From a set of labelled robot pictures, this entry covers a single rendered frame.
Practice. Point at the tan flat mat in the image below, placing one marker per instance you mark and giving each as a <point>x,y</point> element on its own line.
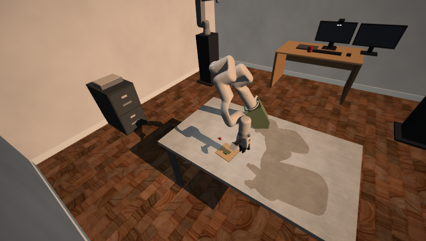
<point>230,153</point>

